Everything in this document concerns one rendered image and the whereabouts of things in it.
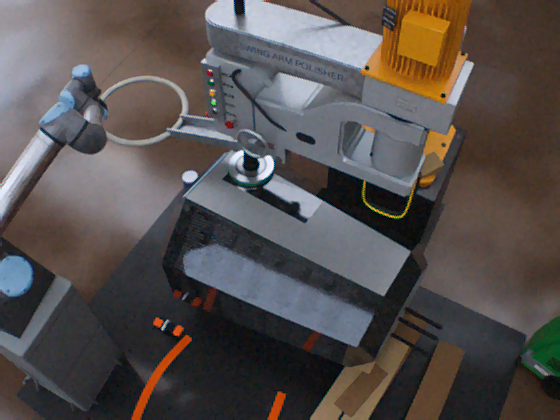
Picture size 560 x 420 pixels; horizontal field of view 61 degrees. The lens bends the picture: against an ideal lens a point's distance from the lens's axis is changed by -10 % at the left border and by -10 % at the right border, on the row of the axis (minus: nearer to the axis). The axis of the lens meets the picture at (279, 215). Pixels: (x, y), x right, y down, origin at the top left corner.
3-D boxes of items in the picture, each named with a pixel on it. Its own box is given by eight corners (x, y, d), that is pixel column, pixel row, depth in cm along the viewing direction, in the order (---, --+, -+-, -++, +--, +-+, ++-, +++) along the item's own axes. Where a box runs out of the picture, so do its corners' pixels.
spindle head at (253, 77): (313, 131, 226) (317, 48, 190) (289, 165, 215) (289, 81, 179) (241, 105, 237) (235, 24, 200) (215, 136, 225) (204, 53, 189)
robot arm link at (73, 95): (80, 108, 227) (93, 89, 233) (60, 93, 221) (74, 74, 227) (73, 115, 234) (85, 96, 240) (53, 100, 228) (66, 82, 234)
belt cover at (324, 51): (463, 99, 175) (474, 62, 162) (444, 144, 162) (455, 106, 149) (231, 23, 203) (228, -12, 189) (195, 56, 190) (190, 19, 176)
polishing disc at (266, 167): (268, 146, 256) (268, 145, 255) (278, 179, 244) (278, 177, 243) (225, 154, 254) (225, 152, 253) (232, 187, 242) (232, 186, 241)
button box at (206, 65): (227, 117, 213) (221, 63, 190) (224, 121, 212) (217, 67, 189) (211, 111, 215) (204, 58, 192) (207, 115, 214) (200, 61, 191)
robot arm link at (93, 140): (113, 144, 185) (110, 107, 243) (87, 124, 178) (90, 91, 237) (94, 168, 186) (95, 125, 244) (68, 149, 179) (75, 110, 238)
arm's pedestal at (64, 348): (90, 424, 260) (23, 373, 191) (22, 383, 273) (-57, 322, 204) (135, 349, 287) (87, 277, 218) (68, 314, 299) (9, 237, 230)
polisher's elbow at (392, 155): (376, 135, 204) (382, 98, 188) (423, 148, 200) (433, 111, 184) (365, 170, 194) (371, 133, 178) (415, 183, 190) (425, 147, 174)
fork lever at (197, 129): (307, 136, 228) (305, 128, 225) (286, 166, 219) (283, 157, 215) (187, 117, 261) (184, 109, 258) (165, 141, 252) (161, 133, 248)
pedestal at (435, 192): (358, 168, 364) (370, 87, 304) (444, 206, 344) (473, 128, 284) (314, 237, 331) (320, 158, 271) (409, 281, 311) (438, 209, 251)
